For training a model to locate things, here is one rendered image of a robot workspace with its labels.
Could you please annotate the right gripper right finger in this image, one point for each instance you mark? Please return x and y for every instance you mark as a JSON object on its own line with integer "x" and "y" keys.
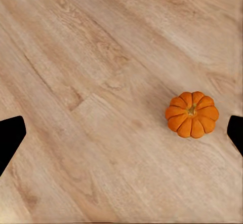
{"x": 235, "y": 131}

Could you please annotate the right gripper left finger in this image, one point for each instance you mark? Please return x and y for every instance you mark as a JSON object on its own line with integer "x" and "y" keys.
{"x": 12, "y": 133}

